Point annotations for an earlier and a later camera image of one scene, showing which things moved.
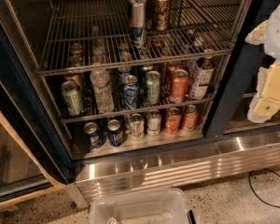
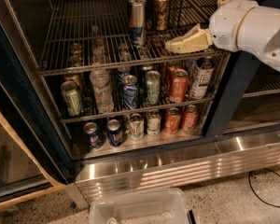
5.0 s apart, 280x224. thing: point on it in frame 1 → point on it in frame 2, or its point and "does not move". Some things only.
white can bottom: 153,122 does not move
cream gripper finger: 257,36 → 223,28
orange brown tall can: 161,8 does not move
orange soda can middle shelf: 179,86 does not move
